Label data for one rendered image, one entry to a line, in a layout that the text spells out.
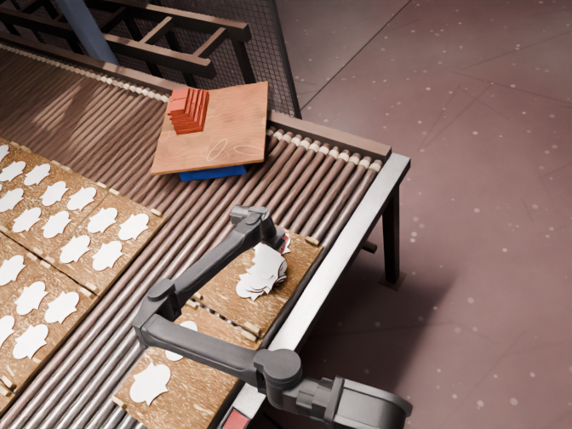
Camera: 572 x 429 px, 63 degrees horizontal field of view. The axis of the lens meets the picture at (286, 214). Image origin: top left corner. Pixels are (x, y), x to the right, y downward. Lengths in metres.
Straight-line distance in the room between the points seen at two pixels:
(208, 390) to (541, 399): 1.58
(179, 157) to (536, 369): 1.94
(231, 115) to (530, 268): 1.77
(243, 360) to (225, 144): 1.21
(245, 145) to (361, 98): 1.83
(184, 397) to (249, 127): 1.13
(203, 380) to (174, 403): 0.11
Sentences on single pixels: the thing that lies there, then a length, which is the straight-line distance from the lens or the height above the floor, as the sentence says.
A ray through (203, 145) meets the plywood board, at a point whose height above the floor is 1.04.
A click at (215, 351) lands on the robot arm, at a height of 1.47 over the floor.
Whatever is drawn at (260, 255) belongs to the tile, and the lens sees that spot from 1.65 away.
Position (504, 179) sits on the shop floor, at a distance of 3.17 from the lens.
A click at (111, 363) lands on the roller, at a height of 0.92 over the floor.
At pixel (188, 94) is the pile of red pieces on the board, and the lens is 2.17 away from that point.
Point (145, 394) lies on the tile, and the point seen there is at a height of 0.95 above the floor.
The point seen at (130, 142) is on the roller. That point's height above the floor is 0.92.
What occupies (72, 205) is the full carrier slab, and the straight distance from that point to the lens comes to 2.32.
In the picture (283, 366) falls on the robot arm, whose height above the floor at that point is 1.49.
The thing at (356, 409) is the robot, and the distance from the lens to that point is 0.93.
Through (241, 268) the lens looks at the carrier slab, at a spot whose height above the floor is 0.94.
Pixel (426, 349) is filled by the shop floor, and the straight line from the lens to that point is 2.56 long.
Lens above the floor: 2.41
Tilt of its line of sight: 52 degrees down
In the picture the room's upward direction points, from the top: 19 degrees counter-clockwise
